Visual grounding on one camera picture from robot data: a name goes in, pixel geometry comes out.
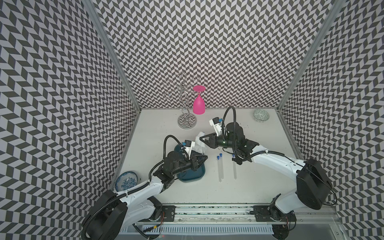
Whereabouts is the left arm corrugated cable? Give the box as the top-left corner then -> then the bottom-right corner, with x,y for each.
162,134 -> 188,160

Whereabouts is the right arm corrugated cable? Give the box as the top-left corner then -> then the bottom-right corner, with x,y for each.
221,105 -> 238,142

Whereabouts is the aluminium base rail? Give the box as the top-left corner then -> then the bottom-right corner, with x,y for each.
164,204 -> 341,225

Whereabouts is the patterned ceramic bowl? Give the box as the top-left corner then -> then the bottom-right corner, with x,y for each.
253,109 -> 270,123

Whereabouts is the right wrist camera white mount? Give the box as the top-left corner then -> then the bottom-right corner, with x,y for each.
209,117 -> 223,137

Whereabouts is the teal plastic water tub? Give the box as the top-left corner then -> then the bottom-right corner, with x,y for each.
174,146 -> 206,183

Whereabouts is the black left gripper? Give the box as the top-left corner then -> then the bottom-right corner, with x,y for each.
171,153 -> 208,176

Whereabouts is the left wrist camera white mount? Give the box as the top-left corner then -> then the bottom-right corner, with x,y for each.
182,140 -> 195,158

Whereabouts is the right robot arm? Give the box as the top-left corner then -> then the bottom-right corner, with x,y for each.
200,122 -> 333,214

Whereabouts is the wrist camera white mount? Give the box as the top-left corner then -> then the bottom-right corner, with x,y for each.
209,117 -> 223,137
182,140 -> 195,158

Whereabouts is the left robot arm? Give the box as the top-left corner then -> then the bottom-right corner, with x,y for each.
81,151 -> 208,240

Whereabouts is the blue patterned plate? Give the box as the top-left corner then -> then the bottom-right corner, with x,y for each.
115,171 -> 138,192

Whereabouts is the pink plastic wine glass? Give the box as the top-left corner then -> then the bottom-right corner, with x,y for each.
193,85 -> 206,115

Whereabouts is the blue capped test tube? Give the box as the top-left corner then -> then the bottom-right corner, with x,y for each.
219,153 -> 224,181
233,162 -> 238,180
217,156 -> 222,183

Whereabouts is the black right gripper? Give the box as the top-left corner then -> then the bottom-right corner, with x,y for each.
199,131 -> 237,148

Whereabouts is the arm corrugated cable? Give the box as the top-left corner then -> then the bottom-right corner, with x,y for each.
221,105 -> 238,142
162,134 -> 188,160

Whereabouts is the chrome glass rack stand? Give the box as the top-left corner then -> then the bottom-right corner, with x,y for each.
165,72 -> 197,130

